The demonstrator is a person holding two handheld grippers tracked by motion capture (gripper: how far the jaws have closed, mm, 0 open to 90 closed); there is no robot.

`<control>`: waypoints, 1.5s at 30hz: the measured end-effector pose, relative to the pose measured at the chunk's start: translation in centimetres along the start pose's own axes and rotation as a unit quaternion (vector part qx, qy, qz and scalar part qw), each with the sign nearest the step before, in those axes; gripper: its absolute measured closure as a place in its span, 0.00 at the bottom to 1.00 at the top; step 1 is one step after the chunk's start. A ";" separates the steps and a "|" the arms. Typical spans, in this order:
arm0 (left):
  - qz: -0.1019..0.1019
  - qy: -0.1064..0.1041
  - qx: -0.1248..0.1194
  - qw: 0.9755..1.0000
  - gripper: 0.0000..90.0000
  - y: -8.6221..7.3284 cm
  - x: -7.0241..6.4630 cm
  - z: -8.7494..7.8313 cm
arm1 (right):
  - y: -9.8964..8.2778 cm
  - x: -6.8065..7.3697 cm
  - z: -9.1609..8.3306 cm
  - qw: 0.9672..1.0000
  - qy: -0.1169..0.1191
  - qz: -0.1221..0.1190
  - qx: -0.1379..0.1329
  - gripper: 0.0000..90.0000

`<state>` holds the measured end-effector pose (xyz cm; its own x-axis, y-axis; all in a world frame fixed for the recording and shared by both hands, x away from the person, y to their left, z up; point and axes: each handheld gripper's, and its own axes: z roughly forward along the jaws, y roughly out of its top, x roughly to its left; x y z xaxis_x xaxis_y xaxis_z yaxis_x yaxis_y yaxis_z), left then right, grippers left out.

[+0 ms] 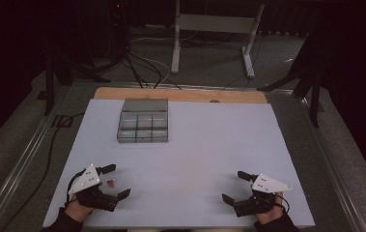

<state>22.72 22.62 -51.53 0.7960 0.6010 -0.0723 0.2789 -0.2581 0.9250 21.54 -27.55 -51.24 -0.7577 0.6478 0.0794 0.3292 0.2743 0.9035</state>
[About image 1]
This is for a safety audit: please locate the black floor cable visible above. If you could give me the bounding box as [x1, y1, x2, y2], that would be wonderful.
[0, 111, 86, 232]

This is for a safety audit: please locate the clear plastic compartment box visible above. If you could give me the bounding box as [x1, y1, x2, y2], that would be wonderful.
[116, 98, 170, 144]

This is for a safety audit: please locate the white table mat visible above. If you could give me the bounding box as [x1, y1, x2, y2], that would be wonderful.
[42, 98, 316, 229]

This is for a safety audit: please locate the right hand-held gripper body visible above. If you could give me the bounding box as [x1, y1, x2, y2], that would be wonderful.
[233, 173, 294, 218]

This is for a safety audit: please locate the white cable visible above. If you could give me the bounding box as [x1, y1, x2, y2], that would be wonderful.
[129, 36, 173, 89]

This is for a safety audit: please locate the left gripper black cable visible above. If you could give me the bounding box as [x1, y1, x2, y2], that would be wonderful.
[65, 168, 87, 208]

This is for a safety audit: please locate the person's right hand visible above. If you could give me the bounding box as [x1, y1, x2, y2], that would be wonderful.
[254, 191, 285, 226]

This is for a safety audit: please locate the black tripod stand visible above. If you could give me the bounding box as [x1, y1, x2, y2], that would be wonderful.
[256, 32, 324, 129]
[42, 47, 111, 117]

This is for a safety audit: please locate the bundle of black cables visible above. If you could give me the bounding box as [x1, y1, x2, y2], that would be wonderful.
[119, 44, 183, 91]

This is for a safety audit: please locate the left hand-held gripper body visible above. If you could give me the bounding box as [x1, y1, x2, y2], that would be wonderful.
[66, 163, 120, 213]

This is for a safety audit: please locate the metal floor rail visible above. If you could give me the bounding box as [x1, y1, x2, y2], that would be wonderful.
[296, 96, 366, 232]
[0, 86, 72, 232]

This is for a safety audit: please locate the white metal stand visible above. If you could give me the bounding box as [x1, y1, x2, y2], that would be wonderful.
[170, 0, 267, 79]

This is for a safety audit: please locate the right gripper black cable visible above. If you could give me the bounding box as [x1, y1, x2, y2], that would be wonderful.
[274, 192, 291, 215]

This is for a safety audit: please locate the person's left hand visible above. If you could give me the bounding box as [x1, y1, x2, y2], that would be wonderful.
[64, 197, 95, 223]

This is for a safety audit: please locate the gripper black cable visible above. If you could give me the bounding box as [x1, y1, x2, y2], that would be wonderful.
[65, 168, 87, 208]
[274, 192, 291, 215]

